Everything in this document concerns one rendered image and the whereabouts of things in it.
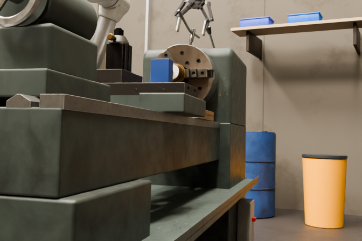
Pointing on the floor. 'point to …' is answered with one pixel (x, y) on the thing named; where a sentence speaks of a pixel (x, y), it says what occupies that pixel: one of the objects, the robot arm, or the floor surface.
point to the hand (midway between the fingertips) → (190, 30)
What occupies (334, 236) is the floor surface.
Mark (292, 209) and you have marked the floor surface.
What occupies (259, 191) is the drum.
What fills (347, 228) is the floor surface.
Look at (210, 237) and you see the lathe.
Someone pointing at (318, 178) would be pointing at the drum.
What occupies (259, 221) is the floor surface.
